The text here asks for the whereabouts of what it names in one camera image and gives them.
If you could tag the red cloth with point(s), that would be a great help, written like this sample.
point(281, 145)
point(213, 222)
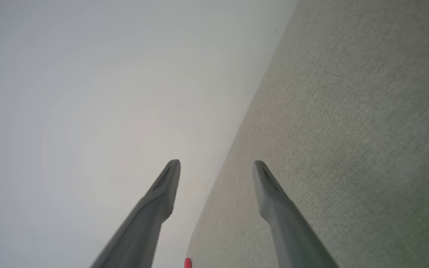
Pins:
point(187, 263)

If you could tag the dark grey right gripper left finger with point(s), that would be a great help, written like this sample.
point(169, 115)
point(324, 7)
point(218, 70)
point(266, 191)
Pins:
point(145, 227)

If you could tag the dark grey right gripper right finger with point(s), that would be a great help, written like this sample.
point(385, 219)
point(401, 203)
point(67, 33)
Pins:
point(291, 234)

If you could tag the grey fabric sofa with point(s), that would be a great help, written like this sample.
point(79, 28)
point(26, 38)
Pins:
point(348, 130)

